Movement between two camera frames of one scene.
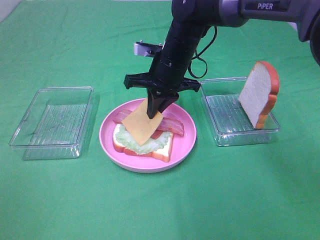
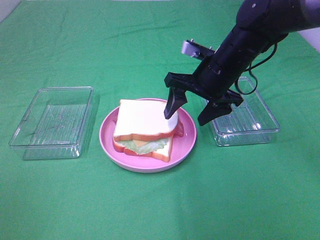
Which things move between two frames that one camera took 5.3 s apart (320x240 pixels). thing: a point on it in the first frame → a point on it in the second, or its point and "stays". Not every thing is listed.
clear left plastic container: (53, 126) stays
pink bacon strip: (168, 125) → (178, 131)
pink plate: (182, 145) stays
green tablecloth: (258, 192) stays
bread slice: (258, 96) → (143, 119)
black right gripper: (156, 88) → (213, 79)
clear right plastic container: (231, 123) stays
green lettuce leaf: (125, 139) stays
